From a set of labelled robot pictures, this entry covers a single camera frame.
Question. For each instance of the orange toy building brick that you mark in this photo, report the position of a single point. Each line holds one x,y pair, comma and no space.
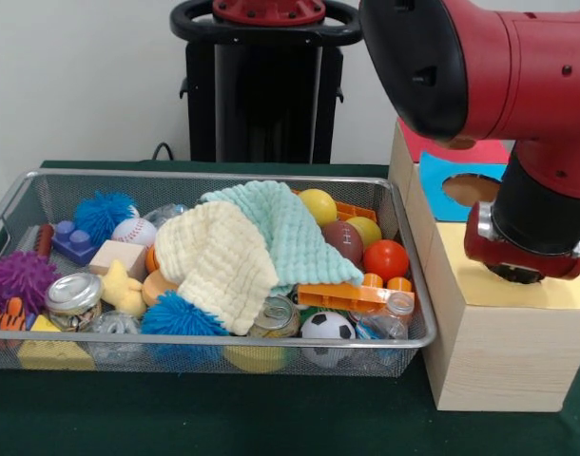
337,297

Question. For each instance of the wooden box with three holes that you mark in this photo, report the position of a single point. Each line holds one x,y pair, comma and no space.
499,361

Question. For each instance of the purple spiky ball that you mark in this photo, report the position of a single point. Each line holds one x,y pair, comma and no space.
19,280

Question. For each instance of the orange ball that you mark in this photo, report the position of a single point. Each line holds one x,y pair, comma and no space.
386,260

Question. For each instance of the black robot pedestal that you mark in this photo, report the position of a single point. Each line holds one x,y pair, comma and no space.
266,95

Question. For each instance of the small soccer ball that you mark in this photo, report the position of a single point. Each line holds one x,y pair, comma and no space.
327,325

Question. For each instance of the mint green knitted cloth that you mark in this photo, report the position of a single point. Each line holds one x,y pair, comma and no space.
295,223

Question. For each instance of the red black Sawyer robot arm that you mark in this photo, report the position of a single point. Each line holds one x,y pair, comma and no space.
508,71

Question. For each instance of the cream knitted cloth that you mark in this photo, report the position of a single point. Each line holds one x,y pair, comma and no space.
214,256

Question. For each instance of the dark green tablecloth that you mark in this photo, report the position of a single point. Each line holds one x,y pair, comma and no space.
223,418

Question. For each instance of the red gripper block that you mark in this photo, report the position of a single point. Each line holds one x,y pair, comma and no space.
518,259

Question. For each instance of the blue spiky ball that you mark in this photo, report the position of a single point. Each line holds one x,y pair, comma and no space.
102,216
176,318

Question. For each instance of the large yellow ball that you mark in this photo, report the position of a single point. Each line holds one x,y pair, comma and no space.
321,206

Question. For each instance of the metal mesh bin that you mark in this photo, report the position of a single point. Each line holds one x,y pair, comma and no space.
366,351

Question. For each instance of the brown toy football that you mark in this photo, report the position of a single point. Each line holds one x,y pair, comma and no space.
342,240

